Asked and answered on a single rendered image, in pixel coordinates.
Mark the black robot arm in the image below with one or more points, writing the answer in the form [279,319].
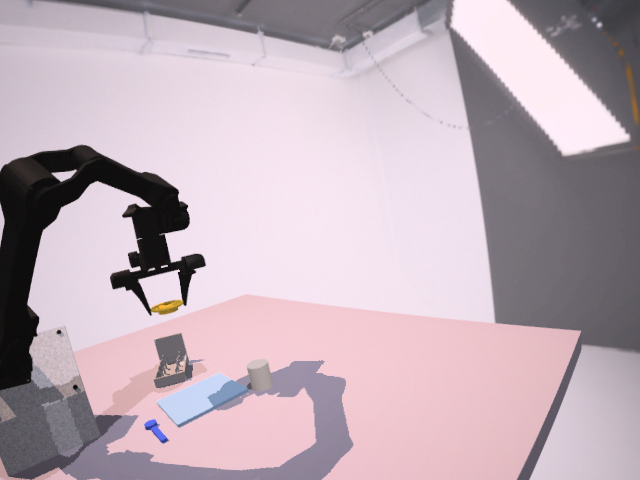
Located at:
[31,198]

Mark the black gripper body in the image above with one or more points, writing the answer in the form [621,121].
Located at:
[155,254]

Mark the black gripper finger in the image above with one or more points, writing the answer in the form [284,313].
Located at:
[137,289]
[185,279]

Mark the grey cylinder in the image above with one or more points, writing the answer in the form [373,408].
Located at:
[260,374]

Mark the yellow round plate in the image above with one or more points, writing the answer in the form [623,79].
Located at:
[167,307]

